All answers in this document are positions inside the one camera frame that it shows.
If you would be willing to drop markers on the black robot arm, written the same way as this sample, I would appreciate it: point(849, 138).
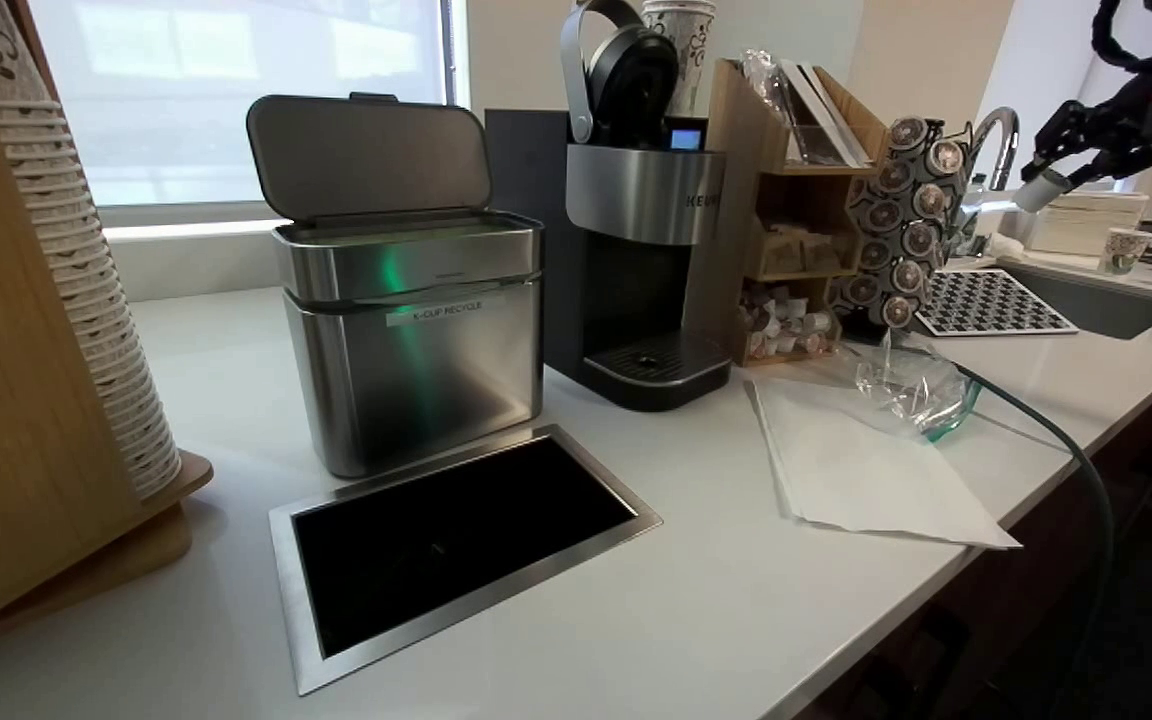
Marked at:
point(1109, 49)

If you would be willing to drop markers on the black wire pod stand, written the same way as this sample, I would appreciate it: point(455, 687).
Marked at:
point(902, 220)

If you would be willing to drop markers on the checkered calibration board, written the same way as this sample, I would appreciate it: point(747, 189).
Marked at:
point(988, 301)

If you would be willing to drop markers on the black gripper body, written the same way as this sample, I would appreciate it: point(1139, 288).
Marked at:
point(1085, 141)

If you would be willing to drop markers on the stainless steel trash bin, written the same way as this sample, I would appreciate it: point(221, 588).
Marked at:
point(413, 306)

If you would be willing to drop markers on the chrome sink faucet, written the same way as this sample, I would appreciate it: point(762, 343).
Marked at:
point(988, 148)

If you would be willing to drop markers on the wooden cup holder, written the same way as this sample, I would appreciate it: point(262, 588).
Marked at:
point(66, 511)

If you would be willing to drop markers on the wooden condiment organizer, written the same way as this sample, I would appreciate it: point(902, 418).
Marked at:
point(783, 231)

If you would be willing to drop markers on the white paper sheet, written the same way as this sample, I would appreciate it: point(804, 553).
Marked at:
point(849, 468)

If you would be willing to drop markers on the stack of paper cups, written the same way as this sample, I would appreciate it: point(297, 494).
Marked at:
point(49, 177)

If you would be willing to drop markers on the black silver coffee machine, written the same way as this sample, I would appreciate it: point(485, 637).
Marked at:
point(621, 192)

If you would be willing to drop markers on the steel framed counter opening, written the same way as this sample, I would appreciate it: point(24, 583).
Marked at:
point(378, 568)

